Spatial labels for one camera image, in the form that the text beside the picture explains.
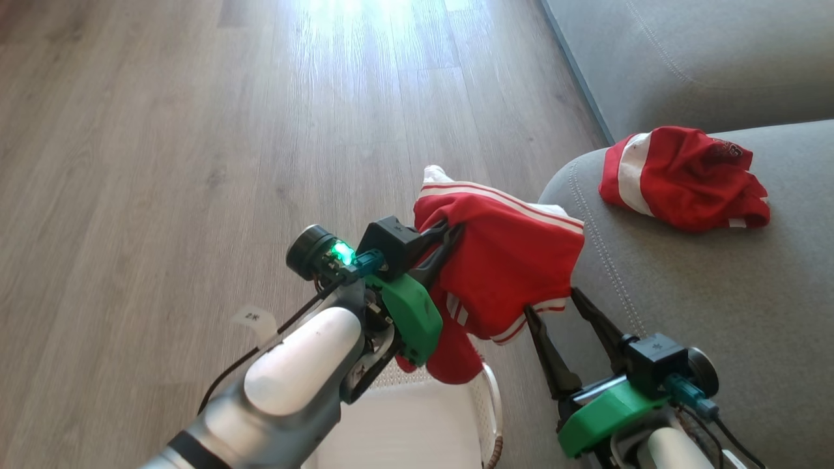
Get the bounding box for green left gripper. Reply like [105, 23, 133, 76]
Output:
[339, 220, 467, 405]

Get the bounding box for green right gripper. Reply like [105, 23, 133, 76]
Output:
[524, 287, 667, 459]

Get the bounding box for red white striped shirt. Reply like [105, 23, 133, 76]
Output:
[394, 165, 586, 385]

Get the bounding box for red white shorts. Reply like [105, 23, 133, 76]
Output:
[599, 126, 771, 233]

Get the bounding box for grey fabric sofa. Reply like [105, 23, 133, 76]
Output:
[539, 119, 834, 469]

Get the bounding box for grey fabric sofa seat cushion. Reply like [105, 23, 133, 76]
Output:
[541, 0, 834, 145]

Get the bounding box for white plastic laundry basket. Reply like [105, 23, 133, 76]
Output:
[303, 360, 504, 469]

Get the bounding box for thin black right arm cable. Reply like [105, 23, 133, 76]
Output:
[678, 403, 767, 469]

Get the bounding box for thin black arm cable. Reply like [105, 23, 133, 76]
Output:
[678, 403, 767, 469]
[197, 277, 347, 415]

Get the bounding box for white paper cable tag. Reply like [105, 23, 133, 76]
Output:
[229, 304, 278, 348]

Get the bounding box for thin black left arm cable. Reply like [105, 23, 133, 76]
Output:
[197, 277, 347, 415]

